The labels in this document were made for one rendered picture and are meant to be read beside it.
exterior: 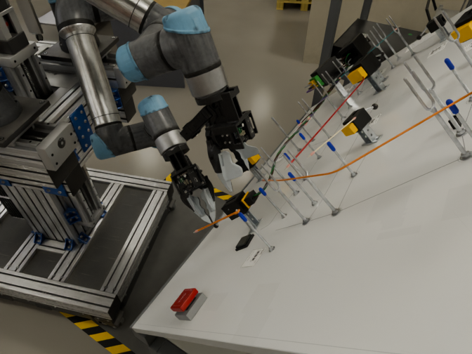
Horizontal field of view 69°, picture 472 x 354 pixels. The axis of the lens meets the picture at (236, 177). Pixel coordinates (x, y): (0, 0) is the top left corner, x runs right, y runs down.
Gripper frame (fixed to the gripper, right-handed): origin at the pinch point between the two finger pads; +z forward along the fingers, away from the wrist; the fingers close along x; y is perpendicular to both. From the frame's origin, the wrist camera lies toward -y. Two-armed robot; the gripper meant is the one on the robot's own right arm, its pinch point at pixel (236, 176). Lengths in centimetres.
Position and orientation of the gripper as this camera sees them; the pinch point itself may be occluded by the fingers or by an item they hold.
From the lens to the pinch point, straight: 77.6
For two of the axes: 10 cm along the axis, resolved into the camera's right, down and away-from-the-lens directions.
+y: 8.4, -0.4, -5.5
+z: 3.3, 8.3, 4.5
